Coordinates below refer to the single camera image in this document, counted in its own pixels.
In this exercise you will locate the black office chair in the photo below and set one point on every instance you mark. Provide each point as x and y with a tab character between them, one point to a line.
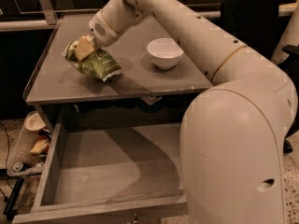
252	19

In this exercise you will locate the grey cabinet counter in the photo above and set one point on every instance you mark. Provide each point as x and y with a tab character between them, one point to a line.
55	81

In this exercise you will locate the soda can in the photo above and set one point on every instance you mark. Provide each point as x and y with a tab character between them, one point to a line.
19	167

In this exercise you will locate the metal rail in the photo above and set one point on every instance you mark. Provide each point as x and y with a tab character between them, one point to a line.
12	26

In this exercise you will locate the yellow snack package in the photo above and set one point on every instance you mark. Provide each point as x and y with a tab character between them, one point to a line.
41	146

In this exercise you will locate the grey open drawer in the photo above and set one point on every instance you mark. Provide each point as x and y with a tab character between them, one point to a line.
109	175

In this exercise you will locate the green jalapeno chip bag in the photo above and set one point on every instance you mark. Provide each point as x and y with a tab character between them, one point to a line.
99	65

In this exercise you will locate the white ceramic bowl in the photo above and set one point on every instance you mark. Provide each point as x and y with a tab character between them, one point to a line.
165	53

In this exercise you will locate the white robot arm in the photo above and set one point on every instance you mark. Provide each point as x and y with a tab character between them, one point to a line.
232	135

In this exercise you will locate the white paper cup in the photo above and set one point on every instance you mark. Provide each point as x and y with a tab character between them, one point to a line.
33	122

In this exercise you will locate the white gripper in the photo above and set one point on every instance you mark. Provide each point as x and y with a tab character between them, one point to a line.
100	32

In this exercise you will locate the clear plastic bin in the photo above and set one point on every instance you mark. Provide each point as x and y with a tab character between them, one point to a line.
21	152

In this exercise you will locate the metal rail bracket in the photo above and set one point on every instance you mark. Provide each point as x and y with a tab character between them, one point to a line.
48	11

